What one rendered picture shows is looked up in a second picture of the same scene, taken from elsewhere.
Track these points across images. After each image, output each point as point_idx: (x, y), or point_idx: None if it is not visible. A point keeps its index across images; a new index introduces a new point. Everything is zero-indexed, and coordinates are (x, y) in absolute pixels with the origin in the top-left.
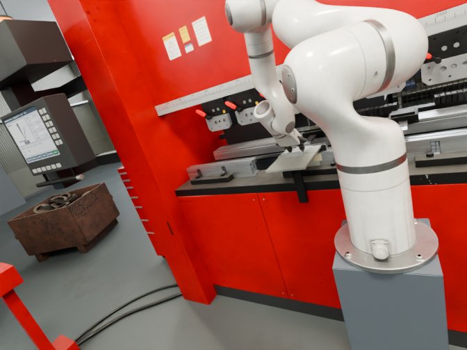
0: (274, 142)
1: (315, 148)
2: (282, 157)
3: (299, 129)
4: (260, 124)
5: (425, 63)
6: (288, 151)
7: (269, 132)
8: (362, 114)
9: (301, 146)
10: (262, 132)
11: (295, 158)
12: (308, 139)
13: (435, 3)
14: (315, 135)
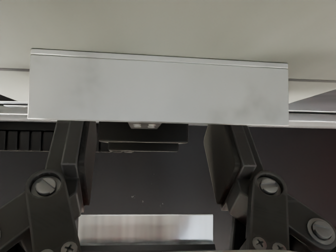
0: (308, 119)
1: (27, 94)
2: (333, 71)
3: (145, 227)
4: (326, 160)
5: None
6: (237, 135)
7: (308, 131)
8: (25, 140)
9: (45, 175)
10: (328, 136)
11: (127, 15)
12: (147, 124)
13: None
14: (133, 128)
